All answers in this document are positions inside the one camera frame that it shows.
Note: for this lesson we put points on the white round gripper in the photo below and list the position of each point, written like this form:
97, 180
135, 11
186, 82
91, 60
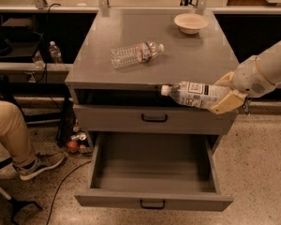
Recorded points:
248, 77

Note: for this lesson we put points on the labelled plastic water bottle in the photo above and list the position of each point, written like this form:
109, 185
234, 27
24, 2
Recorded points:
193, 94

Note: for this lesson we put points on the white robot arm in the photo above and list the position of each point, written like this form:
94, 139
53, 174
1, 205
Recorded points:
270, 62

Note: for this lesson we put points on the clear ribbed plastic bottle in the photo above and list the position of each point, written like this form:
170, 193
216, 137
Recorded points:
140, 53

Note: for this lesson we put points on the grey metal drawer cabinet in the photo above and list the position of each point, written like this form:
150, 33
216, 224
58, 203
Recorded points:
202, 58

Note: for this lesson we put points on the open lower grey drawer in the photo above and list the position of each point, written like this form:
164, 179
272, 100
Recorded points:
153, 172

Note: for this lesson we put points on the closed middle grey drawer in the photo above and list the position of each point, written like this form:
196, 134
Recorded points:
153, 119

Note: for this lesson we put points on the water bottle on shelf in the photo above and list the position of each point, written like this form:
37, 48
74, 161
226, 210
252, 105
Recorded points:
55, 53

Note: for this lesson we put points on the white paper bowl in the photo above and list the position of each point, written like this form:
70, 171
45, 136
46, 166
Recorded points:
190, 23

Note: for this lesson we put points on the metal can on floor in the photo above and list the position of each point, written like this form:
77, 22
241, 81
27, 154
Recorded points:
81, 136

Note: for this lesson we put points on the red apple on floor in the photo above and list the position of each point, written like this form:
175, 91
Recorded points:
72, 146

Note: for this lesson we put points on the grey white sneaker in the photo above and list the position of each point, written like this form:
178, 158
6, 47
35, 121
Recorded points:
42, 164

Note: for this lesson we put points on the person leg tan trousers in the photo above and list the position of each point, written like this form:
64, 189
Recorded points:
14, 136

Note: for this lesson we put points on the black chair base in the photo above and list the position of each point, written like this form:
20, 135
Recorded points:
17, 206

